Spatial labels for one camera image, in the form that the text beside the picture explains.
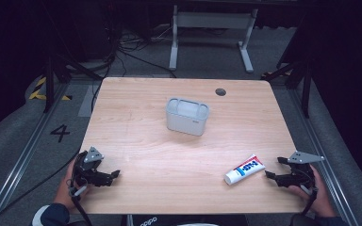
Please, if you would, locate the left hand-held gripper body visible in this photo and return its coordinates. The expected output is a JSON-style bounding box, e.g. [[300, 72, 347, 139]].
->
[[72, 146, 108, 189]]

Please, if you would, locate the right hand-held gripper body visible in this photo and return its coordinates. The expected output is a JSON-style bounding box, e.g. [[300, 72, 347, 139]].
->
[[282, 150, 325, 191]]

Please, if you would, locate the white toothpaste tube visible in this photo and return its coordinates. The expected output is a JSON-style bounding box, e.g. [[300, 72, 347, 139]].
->
[[223, 153, 267, 186]]

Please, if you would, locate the pale grey plastic container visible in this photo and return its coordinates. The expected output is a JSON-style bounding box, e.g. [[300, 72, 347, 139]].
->
[[165, 97, 211, 137]]

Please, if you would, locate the person's left hand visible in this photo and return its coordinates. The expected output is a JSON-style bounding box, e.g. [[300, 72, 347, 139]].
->
[[53, 157, 91, 212]]

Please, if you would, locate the person's right hand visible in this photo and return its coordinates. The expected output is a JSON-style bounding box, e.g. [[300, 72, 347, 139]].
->
[[287, 165, 337, 218]]

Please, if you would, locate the black tripod stand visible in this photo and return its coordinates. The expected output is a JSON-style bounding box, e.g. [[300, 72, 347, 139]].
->
[[261, 56, 313, 120], [41, 55, 104, 114]]

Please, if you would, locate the yellow black hazard tape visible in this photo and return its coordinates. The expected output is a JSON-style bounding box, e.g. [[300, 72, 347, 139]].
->
[[28, 75, 74, 102]]

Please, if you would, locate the metal floor rail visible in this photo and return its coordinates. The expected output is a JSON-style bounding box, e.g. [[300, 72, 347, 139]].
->
[[289, 89, 360, 226], [0, 82, 73, 226]]

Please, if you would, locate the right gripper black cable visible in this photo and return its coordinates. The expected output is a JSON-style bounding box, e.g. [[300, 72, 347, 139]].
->
[[300, 184, 319, 218]]

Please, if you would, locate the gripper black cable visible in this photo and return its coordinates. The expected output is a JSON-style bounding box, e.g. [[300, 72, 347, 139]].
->
[[68, 178, 94, 226], [300, 184, 319, 218]]

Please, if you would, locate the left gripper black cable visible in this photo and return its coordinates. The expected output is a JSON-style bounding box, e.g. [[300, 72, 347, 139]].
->
[[68, 178, 94, 226]]

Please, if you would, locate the long black floor cable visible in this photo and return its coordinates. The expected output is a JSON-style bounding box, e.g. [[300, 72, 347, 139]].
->
[[0, 147, 83, 226]]

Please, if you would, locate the bundle of black floor cables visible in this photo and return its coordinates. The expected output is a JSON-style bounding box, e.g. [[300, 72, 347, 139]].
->
[[90, 26, 177, 113]]

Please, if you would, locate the white metal desk frame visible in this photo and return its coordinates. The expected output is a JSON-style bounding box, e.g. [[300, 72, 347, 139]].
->
[[168, 4, 259, 74]]

